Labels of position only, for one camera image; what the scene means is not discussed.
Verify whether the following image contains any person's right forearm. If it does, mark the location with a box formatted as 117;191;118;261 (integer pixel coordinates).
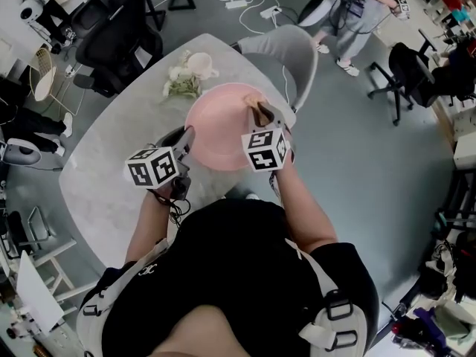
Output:
274;161;338;255

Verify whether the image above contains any grey shell chair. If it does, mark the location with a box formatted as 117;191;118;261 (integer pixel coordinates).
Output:
237;24;320;113

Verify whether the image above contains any white board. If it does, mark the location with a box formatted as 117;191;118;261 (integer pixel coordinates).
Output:
16;250;67;335

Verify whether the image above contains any person's white strap harness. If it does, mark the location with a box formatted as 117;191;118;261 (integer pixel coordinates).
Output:
76;236;370;357

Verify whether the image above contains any white cup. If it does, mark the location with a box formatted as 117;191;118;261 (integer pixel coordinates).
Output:
186;52;220;82

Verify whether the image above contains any white cabinet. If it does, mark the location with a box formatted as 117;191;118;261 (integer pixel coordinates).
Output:
452;123;476;171

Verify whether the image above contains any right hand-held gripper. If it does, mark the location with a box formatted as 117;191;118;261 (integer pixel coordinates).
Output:
241;101;295;173

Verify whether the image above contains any pile of clothes and bags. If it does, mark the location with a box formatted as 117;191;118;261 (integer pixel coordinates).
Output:
386;208;476;357

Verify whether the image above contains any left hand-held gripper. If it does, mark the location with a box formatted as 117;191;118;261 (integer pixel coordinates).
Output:
125;126;196;190

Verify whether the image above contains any person's black shirt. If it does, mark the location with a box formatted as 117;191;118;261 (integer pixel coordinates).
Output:
99;198;381;357

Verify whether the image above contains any white round backpack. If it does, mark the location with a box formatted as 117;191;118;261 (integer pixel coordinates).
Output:
18;0;42;24

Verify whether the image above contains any white flower bunch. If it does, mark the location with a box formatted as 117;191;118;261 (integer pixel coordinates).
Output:
162;50;204;100

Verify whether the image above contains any white frame stool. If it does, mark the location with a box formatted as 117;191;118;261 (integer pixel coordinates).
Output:
26;205;98;305

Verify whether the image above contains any yellow wire chair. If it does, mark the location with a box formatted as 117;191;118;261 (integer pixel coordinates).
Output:
28;47;87;117

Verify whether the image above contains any black mesh office chair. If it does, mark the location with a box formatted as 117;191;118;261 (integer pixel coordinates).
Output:
72;0;165;98

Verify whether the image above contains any pink big plate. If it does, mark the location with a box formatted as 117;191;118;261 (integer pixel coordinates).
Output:
184;83;298;172

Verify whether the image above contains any grey shell backpack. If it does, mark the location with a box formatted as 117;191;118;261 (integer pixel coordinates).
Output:
2;138;42;170

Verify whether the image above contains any person's left forearm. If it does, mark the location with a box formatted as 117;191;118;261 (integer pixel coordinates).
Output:
124;190;176;271

